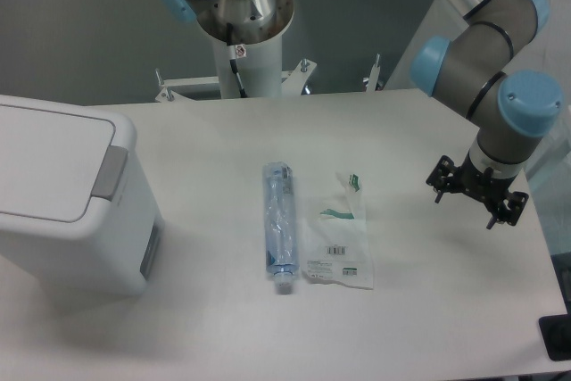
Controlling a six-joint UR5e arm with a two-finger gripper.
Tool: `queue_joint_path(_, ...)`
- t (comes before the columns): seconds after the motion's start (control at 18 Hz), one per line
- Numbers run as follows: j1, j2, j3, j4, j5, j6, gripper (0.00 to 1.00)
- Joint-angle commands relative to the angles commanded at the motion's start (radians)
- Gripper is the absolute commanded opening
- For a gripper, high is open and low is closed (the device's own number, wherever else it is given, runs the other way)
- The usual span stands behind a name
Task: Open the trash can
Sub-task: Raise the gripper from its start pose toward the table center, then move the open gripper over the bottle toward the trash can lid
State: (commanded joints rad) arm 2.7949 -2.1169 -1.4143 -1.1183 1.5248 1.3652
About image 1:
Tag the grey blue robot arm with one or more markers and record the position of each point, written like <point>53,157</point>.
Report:
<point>513,112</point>

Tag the white push-lid trash can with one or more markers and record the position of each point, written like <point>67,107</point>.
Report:
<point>76,207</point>

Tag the crushed clear plastic bottle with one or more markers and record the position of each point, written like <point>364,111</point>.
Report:
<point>280,227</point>

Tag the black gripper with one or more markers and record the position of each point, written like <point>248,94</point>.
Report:
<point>503,205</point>

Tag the white metal base frame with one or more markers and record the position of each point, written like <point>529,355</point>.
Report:
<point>293,82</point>

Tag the white green plastic wrapper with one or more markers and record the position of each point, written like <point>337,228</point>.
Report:
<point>335,245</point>

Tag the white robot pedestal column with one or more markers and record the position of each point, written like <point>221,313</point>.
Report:
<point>246,39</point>

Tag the black device at edge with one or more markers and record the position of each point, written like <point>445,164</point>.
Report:
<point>555,330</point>

